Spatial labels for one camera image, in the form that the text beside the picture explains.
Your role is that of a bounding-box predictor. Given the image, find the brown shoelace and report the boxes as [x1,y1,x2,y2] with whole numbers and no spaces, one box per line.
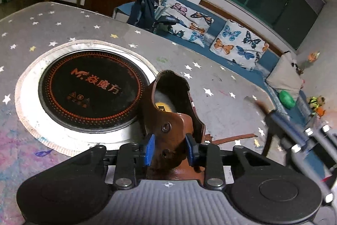
[204,100,275,145]

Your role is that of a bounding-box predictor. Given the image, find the brown leather shoe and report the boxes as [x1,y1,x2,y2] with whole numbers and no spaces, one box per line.
[139,70,206,182]

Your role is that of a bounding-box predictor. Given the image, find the green ball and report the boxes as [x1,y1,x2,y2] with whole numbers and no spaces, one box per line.
[278,90,296,110]

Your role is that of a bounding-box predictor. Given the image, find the plush toy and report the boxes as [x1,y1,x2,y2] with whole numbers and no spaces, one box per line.
[307,95,326,117]

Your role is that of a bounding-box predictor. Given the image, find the beige cushion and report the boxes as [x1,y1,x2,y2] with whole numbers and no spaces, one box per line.
[266,51,303,102]

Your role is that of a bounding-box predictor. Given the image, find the colourful flower toy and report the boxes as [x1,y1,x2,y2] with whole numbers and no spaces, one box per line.
[303,51,320,70]

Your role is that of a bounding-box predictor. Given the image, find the round induction cooktop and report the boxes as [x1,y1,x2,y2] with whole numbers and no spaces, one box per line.
[15,40,158,156]

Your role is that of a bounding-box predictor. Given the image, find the butterfly pillow right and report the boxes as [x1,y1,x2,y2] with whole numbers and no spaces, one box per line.
[210,19,269,71]

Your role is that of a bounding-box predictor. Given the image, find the butterfly pillow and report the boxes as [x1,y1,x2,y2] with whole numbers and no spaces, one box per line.
[210,19,269,71]
[155,0,214,48]

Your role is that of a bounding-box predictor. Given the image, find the butterfly pillow left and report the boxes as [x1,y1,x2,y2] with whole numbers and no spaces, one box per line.
[155,0,214,48]

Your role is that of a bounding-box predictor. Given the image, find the blue sofa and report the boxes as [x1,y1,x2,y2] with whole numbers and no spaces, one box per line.
[112,0,327,178]

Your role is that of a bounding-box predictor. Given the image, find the dark blue bag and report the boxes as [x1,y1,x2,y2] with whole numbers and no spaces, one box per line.
[127,0,159,32]

